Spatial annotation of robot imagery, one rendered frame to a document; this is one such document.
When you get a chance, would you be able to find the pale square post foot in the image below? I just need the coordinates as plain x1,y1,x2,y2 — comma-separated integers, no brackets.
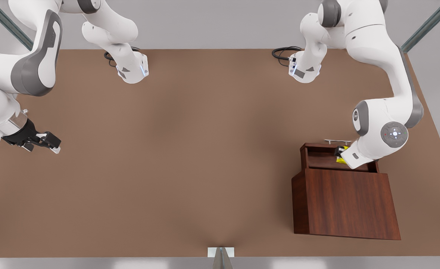
207,247,235,258

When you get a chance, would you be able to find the dark wooden cabinet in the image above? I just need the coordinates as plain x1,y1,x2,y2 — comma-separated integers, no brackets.
291,167,402,241

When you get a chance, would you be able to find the black cable loop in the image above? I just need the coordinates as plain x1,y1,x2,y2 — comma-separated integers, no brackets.
272,46,303,68
104,46,142,68

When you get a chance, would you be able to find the silver frame post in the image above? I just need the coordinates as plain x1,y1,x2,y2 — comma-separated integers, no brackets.
212,248,230,269
400,0,440,53
0,0,34,51

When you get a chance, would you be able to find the yellow square block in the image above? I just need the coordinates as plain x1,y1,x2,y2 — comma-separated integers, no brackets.
336,147,351,165

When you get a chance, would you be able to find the wooden drawer with silver handle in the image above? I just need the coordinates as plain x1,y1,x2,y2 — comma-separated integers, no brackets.
300,139,380,173

